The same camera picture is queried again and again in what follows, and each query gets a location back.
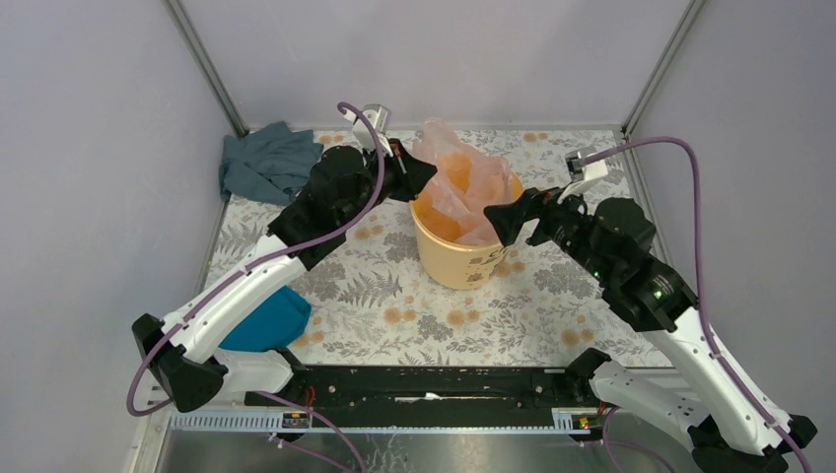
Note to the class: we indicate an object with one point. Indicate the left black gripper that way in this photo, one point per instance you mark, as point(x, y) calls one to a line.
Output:
point(412, 174)

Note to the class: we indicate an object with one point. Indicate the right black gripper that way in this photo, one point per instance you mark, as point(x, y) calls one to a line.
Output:
point(506, 218)

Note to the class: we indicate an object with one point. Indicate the pink plastic trash bag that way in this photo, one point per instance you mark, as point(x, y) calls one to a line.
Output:
point(451, 205)

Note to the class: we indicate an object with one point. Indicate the yellow plastic trash bin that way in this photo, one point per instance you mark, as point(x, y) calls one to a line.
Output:
point(457, 266)

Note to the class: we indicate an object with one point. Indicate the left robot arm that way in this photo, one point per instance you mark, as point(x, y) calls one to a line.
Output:
point(183, 351)

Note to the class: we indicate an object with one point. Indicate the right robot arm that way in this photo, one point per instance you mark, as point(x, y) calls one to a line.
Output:
point(728, 424)

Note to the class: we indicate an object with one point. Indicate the floral patterned table mat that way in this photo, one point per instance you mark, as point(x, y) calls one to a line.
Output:
point(374, 304)

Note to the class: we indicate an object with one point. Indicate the grey-blue cloth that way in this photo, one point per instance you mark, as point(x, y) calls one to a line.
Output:
point(270, 165)

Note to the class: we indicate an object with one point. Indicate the bright blue cloth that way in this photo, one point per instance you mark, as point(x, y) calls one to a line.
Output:
point(276, 323)

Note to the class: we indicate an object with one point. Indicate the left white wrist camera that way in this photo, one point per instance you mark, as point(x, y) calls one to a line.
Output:
point(372, 121)

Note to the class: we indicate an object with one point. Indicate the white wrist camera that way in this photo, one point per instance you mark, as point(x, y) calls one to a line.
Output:
point(583, 176)
point(372, 121)

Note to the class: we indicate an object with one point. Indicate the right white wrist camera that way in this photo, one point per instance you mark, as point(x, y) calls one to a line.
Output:
point(583, 176)

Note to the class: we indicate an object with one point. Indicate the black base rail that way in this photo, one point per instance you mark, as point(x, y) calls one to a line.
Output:
point(444, 398)

